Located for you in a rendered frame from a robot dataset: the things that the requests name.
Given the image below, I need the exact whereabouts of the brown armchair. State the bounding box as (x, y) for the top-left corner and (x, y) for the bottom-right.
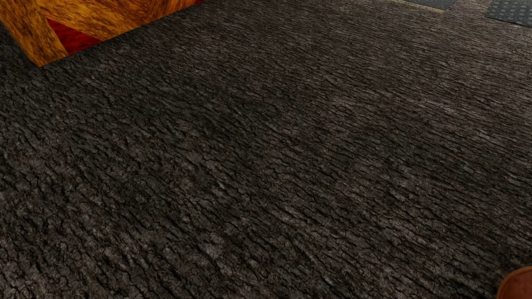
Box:
(497, 267), (532, 299)

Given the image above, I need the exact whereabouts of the dark grey plain mat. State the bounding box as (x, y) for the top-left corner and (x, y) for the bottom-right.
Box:
(402, 0), (459, 11)

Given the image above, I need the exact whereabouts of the orange wooden cabinet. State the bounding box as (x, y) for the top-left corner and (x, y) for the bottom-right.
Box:
(0, 0), (205, 68)

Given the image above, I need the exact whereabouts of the dark grey dotted mat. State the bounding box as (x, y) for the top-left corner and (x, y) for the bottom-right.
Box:
(485, 0), (532, 28)

